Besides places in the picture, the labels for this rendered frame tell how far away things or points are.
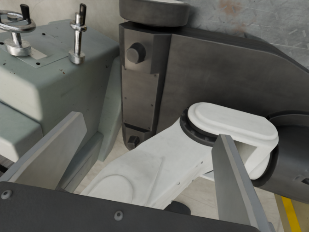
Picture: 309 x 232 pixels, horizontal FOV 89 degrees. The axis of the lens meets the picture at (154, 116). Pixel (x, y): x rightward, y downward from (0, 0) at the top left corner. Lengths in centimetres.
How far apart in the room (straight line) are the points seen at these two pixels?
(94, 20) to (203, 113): 104
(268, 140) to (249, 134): 4
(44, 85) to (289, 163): 72
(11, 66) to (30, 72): 6
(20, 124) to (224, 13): 79
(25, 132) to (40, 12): 104
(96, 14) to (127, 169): 110
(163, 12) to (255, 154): 39
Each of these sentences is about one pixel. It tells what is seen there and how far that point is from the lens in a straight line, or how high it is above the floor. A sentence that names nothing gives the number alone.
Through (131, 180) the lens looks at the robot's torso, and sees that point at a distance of 26.
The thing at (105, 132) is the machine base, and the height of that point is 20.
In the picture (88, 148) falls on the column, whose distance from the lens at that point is 140.
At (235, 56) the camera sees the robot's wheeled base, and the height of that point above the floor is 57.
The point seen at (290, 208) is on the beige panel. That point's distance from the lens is 164.
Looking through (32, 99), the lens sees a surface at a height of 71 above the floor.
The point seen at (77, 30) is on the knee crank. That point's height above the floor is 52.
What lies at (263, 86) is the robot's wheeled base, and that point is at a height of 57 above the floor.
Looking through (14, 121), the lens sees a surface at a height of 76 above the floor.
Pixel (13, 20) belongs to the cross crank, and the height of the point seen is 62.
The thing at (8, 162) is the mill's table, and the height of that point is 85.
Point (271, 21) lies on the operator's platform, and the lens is 64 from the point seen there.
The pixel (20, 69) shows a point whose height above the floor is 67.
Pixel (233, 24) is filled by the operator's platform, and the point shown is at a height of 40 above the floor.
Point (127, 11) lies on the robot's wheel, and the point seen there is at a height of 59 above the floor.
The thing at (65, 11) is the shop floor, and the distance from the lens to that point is 141.
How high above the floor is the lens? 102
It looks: 49 degrees down
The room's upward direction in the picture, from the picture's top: 151 degrees counter-clockwise
